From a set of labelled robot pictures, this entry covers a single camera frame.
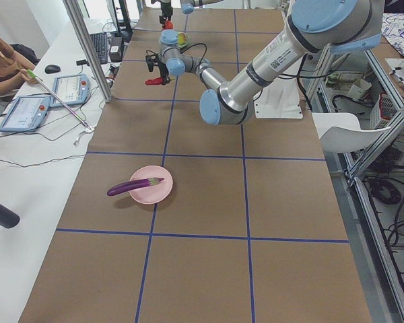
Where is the teach pendant far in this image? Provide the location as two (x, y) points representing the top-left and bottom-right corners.
(53, 73), (90, 106)

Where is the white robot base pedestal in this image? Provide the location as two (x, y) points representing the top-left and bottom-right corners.
(255, 79), (303, 119)

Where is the white chair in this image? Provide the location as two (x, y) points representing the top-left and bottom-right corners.
(312, 112), (391, 153)

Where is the black keyboard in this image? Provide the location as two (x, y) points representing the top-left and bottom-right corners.
(90, 32), (108, 65)

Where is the black bottle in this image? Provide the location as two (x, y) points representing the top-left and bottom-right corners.
(0, 204), (20, 229)

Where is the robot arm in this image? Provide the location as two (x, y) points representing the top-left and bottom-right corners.
(159, 0), (221, 30)
(159, 1), (384, 125)

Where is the metal rod green handle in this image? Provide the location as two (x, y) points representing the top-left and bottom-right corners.
(26, 69), (95, 133)

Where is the person in brown shirt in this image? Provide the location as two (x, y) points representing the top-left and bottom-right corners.
(0, 38), (37, 95)

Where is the aluminium frame post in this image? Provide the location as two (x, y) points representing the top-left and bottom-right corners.
(63, 0), (112, 103)

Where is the teach pendant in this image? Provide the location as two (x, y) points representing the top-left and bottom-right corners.
(0, 96), (51, 133)
(53, 73), (90, 106)

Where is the teach pendant near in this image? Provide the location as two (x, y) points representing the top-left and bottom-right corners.
(0, 96), (51, 133)

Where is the pink plate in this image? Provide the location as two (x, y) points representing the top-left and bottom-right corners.
(129, 166), (173, 205)

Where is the green plate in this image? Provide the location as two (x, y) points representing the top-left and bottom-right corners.
(177, 32), (191, 48)

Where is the red chili pepper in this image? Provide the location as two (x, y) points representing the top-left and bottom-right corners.
(145, 77), (164, 85)

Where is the peach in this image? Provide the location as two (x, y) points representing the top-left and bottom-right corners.
(177, 33), (187, 46)

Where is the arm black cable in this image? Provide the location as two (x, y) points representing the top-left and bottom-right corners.
(180, 42), (209, 63)

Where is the red pomegranate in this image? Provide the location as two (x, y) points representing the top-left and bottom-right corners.
(164, 21), (174, 30)

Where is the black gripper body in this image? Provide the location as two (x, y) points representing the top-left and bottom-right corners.
(158, 59), (169, 76)
(160, 0), (173, 16)

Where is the purple eggplant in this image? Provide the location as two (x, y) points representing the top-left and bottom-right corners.
(107, 177), (164, 196)

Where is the black computer mouse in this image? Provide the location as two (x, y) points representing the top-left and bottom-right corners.
(44, 64), (61, 74)

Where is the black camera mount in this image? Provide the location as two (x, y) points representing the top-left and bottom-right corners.
(145, 50), (160, 73)

